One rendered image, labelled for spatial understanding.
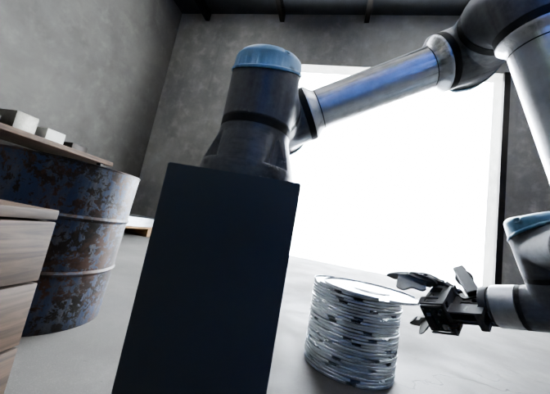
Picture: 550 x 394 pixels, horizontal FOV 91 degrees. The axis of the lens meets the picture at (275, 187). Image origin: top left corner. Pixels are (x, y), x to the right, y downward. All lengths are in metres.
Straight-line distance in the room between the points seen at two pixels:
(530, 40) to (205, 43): 5.73
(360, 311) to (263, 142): 0.66
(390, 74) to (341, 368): 0.77
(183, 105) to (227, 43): 1.45
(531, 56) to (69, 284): 1.12
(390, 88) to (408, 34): 5.00
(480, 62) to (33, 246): 0.87
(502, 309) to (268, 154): 0.49
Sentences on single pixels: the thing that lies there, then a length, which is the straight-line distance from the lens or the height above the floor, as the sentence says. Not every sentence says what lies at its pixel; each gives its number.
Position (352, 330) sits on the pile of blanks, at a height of 0.14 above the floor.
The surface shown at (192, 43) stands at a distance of 6.16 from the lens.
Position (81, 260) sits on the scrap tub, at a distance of 0.99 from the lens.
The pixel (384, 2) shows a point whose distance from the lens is 5.61.
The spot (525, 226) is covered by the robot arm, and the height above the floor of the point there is 0.46.
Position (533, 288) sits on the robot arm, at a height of 0.37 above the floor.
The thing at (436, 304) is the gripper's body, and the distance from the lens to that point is 0.67.
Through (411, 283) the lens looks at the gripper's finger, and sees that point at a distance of 0.73.
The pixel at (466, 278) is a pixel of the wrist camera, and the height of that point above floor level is 0.36.
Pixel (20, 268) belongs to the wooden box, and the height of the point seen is 0.25.
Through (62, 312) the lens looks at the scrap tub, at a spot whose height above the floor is 0.05.
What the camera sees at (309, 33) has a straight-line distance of 5.58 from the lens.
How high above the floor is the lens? 0.39
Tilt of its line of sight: 9 degrees up
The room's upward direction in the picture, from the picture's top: 10 degrees clockwise
